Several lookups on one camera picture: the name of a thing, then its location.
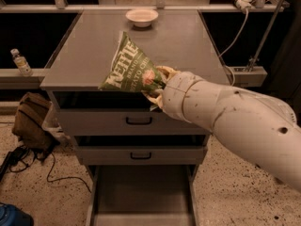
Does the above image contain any clear plastic water bottle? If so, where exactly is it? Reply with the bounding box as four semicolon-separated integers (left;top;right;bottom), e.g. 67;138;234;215
10;49;33;76

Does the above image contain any grey top drawer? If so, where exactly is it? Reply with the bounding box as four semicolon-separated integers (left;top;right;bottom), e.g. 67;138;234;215
57;109;209;136

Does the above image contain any white bowl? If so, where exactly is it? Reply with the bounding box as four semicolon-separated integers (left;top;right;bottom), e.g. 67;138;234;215
126;8;159;27

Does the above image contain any black power adapter with cable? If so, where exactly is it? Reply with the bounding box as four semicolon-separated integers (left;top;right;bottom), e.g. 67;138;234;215
0;146;91;191

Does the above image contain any grey drawer cabinet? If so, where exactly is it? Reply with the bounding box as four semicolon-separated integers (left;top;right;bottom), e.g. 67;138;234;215
40;8;233;226

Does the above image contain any white power plug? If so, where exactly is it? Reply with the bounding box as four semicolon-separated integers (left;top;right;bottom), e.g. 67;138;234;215
235;0;253;13

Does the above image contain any green jalapeno chip bag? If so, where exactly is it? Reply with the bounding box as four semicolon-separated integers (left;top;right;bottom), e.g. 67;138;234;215
99;31;166;92

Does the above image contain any grey middle drawer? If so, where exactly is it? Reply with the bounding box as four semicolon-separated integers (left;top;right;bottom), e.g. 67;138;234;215
75;146;207;166

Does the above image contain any white cable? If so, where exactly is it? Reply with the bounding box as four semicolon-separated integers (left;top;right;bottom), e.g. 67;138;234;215
217;7;250;87

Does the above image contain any blue container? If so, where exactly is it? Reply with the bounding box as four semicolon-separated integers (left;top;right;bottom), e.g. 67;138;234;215
0;204;34;226

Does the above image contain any grey bottom drawer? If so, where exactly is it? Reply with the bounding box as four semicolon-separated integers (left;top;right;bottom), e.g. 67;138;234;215
85;165;199;226

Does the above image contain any dark cabinet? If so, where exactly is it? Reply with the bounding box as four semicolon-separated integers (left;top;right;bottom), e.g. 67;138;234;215
267;0;301;113

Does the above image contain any brown backpack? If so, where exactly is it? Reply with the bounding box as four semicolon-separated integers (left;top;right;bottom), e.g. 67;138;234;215
12;92;55;152

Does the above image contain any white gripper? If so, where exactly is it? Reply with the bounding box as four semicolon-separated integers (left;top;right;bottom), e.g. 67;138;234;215
142;65;205;124

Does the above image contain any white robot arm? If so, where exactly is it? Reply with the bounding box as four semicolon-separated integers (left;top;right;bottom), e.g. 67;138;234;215
157;66;301;191

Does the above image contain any grey drawer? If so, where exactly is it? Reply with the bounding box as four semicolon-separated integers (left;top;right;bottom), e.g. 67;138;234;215
75;146;207;166
57;109;209;136
85;165;199;226

